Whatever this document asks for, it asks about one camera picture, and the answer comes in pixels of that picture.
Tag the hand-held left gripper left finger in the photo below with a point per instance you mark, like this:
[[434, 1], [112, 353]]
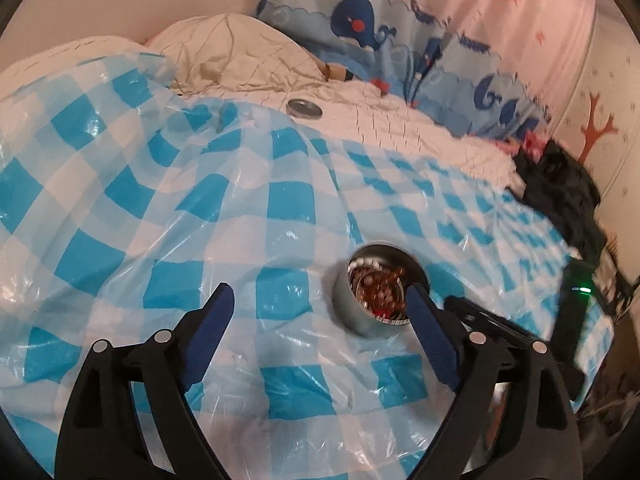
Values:
[[207, 330]]

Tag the pink cloth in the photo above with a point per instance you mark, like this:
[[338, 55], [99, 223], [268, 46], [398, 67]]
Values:
[[532, 142]]

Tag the blue white checkered plastic sheet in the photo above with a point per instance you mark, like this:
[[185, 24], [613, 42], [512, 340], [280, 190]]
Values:
[[200, 185]]

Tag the round silver tin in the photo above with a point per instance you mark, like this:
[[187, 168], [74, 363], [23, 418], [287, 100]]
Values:
[[350, 310]]

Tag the dark clothes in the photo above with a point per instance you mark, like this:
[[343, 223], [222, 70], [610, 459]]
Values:
[[565, 185]]

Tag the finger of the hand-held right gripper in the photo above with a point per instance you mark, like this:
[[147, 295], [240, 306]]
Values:
[[480, 316]]

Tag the small brown object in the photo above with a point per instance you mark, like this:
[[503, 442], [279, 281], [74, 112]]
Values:
[[335, 72]]

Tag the white quilt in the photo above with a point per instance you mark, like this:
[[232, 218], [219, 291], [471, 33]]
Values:
[[400, 125]]

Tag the pink star print curtain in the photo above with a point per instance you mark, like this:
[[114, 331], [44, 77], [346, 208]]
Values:
[[525, 20]]

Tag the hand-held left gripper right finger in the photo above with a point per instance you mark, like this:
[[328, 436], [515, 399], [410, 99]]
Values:
[[435, 335]]

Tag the round tin lid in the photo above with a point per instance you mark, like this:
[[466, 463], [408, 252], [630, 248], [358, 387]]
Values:
[[303, 107]]

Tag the blue whale print curtain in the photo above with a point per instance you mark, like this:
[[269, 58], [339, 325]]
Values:
[[355, 15]]

